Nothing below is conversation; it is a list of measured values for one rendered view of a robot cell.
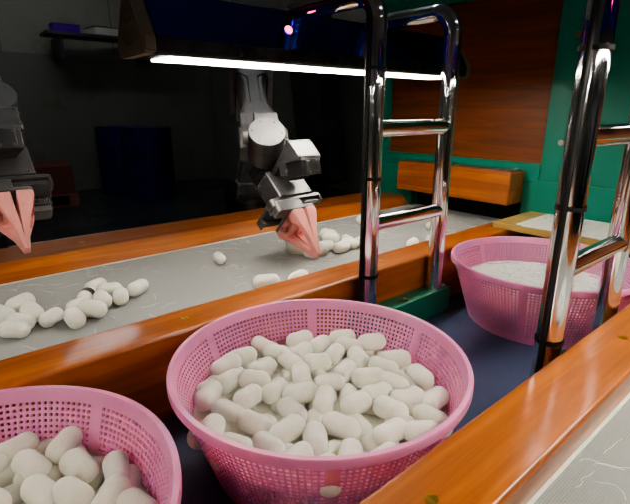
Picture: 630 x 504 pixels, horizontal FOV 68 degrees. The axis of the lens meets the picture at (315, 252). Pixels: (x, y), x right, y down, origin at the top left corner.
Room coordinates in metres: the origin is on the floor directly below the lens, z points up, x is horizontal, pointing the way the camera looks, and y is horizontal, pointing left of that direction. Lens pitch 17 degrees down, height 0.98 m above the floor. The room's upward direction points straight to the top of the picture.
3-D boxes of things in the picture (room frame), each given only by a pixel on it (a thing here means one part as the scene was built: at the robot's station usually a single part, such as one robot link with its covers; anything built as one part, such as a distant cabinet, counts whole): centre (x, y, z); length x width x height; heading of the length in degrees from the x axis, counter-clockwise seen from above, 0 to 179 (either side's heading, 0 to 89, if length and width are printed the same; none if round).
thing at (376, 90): (0.70, -0.08, 0.90); 0.20 x 0.19 x 0.45; 130
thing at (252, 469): (0.38, 0.00, 0.72); 0.27 x 0.27 x 0.10
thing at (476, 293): (0.66, -0.34, 0.72); 0.27 x 0.27 x 0.10
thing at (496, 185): (1.10, -0.33, 0.83); 0.30 x 0.06 x 0.07; 40
